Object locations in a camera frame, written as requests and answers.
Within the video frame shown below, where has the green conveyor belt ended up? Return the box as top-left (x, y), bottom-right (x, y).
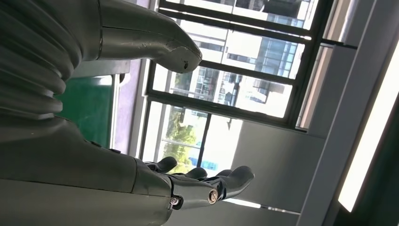
top-left (55, 74), bottom-right (114, 149)

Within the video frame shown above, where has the dark window frame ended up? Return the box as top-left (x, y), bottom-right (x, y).
top-left (138, 0), bottom-right (358, 163)

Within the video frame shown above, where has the long ceiling light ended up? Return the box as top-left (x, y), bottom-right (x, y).
top-left (338, 40), bottom-right (399, 213)

